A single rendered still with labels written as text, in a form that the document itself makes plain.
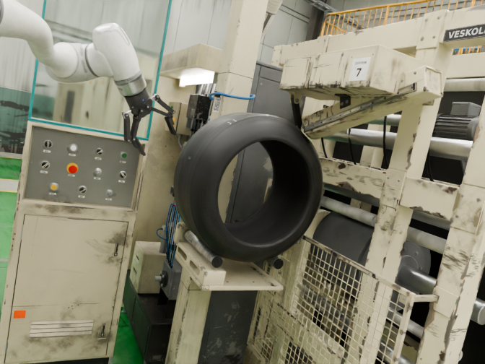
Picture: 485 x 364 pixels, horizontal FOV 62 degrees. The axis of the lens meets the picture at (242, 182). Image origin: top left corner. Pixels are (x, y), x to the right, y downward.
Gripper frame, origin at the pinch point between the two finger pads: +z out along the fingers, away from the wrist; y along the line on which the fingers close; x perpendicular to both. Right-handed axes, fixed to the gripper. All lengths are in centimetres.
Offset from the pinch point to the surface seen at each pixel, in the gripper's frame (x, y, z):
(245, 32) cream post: -23, -67, -8
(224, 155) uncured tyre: 16.5, -14.7, 10.1
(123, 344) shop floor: -59, 54, 139
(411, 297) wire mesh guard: 81, -26, 51
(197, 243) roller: 3.2, 4.0, 48.9
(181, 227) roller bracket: -13, 2, 51
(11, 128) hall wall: -857, -15, 266
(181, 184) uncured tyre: 2.7, -0.5, 19.5
